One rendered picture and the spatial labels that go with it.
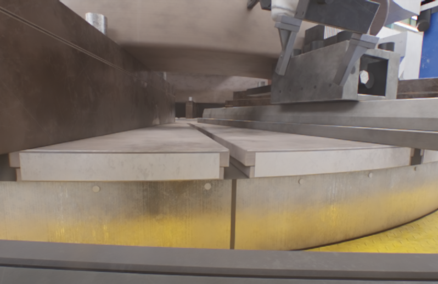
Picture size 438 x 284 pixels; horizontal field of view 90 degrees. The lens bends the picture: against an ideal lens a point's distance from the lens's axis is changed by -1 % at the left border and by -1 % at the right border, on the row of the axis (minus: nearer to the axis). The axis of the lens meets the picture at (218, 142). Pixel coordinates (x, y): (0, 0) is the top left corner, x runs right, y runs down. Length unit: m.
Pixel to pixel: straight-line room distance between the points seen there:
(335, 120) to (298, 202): 0.49
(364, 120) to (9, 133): 1.05
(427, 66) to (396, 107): 4.61
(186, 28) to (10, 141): 0.80
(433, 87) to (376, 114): 1.20
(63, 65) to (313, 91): 0.90
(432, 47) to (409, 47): 1.50
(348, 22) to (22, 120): 0.68
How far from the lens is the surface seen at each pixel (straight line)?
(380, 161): 0.86
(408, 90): 2.16
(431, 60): 5.57
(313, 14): 0.47
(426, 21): 5.55
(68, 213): 0.67
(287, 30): 0.48
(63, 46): 0.77
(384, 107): 0.98
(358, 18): 0.51
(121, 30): 1.16
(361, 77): 1.06
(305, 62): 1.12
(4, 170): 0.69
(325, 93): 1.02
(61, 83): 0.74
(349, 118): 1.04
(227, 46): 1.13
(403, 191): 1.06
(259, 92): 1.60
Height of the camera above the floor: 0.39
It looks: 7 degrees down
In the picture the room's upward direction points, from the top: 1 degrees clockwise
